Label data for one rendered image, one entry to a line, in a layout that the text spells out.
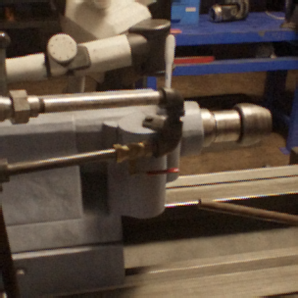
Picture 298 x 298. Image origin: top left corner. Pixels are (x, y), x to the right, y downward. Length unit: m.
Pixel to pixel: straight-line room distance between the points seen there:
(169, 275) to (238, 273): 0.14
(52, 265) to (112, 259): 0.11
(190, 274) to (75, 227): 0.25
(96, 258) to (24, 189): 0.18
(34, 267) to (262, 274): 0.45
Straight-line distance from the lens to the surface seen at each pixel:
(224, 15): 2.99
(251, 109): 0.93
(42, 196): 0.84
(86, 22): 1.44
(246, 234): 1.24
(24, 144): 0.82
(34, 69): 1.28
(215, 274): 0.95
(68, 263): 0.86
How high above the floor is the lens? 1.48
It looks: 28 degrees down
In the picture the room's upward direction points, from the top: straight up
